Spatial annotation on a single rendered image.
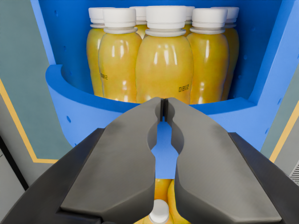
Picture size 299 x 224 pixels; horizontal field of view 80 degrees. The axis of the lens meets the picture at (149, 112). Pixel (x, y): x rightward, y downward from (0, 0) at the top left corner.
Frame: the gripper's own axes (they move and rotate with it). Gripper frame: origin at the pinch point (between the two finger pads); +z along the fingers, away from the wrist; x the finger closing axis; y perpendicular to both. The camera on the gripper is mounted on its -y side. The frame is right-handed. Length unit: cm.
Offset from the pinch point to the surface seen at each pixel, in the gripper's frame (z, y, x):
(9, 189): 100, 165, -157
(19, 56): 123, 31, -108
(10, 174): 108, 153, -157
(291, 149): 123, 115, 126
